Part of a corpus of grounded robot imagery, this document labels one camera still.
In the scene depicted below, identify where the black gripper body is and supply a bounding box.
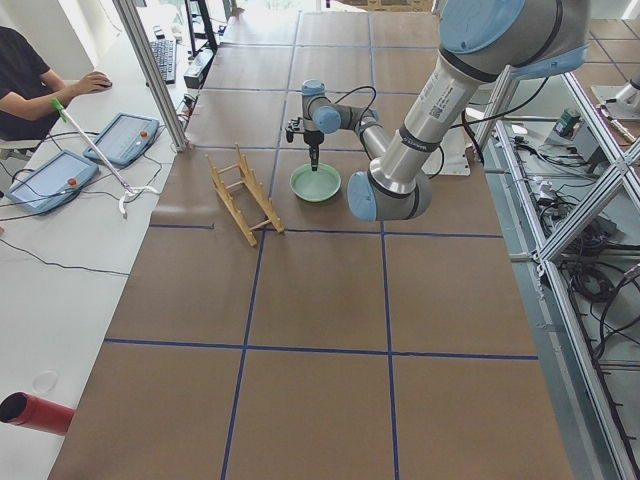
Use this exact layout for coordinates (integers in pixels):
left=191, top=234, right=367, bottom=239
left=285, top=117, right=323, bottom=162

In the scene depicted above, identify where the light green plate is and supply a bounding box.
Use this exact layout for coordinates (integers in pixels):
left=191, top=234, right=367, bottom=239
left=290, top=163, right=342, bottom=203

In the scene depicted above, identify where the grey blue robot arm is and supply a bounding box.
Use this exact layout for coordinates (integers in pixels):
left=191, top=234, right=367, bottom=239
left=286, top=1, right=591, bottom=222

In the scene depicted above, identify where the wooden plate rack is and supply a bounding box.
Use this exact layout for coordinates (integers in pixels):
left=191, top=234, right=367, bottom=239
left=205, top=144, right=285, bottom=247

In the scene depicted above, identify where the person's right hand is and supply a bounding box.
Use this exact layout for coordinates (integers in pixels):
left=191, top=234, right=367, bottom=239
left=73, top=71, right=112, bottom=95

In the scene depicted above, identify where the black keyboard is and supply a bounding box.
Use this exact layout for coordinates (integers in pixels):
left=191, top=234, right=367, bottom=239
left=149, top=38, right=176, bottom=84

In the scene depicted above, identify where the far blue teach pendant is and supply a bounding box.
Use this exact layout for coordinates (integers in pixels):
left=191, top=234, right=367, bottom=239
left=92, top=113, right=160, bottom=167

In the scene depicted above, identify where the blue teach pendant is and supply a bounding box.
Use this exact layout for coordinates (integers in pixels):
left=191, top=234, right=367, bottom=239
left=92, top=113, right=160, bottom=167
left=6, top=150, right=98, bottom=214

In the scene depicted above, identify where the white grabber stick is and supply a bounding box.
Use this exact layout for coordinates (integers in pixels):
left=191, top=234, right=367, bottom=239
left=51, top=98, right=160, bottom=219

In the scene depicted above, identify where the near blue teach pendant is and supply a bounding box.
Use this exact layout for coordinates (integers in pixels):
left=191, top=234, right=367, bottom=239
left=6, top=150, right=98, bottom=214

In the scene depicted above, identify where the person in black shirt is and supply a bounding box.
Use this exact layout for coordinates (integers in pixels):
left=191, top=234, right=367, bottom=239
left=1, top=27, right=82, bottom=141

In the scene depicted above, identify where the red cylinder tube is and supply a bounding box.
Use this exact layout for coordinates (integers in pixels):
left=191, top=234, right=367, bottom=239
left=1, top=392, right=75, bottom=436

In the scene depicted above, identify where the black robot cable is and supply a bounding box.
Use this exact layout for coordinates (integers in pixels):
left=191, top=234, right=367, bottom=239
left=329, top=85, right=379, bottom=121

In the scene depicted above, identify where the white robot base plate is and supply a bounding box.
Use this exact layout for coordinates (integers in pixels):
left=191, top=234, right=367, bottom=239
left=422, top=129, right=471, bottom=176

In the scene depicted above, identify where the aluminium frame post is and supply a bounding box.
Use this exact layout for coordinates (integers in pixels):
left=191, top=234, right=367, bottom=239
left=112, top=0, right=190, bottom=152

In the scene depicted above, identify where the aluminium frame right side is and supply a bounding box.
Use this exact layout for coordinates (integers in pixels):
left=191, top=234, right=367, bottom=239
left=469, top=61, right=639, bottom=479

